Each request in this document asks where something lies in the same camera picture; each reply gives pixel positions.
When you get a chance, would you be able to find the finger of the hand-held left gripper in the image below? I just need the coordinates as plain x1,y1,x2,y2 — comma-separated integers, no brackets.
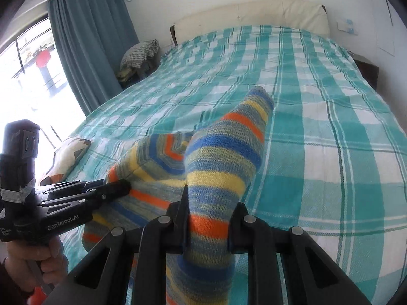
41,179,108,198
48,179,133,213

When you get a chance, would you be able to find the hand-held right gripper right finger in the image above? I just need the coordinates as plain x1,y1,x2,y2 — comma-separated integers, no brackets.
228,202,372,305

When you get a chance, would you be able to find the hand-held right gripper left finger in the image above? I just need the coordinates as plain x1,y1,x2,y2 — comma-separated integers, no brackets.
41,184,191,305

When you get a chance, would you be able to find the striped knit sweater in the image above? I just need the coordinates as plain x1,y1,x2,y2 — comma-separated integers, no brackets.
82,86,275,305

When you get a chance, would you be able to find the person's left forearm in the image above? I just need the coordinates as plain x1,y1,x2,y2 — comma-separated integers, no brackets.
0,256,34,305

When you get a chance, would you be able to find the person's left hand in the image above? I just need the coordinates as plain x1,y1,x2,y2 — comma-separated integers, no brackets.
6,238,69,291

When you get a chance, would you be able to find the patterned throw pillow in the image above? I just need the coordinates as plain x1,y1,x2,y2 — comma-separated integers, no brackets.
40,137,92,186

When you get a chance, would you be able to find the window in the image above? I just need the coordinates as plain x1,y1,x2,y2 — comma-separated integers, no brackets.
0,17,86,153

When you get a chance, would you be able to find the bed with teal plaid blanket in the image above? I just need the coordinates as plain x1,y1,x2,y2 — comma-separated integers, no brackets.
60,25,398,305

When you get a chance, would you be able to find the checkered folded bedding pile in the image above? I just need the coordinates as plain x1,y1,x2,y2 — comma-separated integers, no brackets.
116,40,161,83

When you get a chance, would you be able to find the blue-grey curtain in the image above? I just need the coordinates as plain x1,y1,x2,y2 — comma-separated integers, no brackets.
48,0,140,116

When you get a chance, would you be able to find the dark wooden nightstand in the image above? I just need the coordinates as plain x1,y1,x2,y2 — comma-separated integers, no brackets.
353,54,380,91

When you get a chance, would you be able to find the cream padded headboard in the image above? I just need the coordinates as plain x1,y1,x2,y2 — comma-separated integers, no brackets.
170,0,331,47

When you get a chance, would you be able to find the white wall switch panel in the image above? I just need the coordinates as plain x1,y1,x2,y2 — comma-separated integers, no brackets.
336,19,358,35

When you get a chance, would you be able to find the white wall access panel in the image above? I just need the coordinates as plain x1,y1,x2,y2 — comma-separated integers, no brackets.
377,0,396,56

